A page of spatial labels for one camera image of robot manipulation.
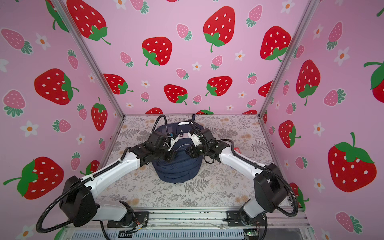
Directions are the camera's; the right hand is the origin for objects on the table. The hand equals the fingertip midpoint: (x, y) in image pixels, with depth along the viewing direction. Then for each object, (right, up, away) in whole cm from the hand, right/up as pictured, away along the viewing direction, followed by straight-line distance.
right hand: (186, 150), depth 82 cm
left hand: (-5, -1, 0) cm, 5 cm away
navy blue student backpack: (-2, -10, -1) cm, 10 cm away
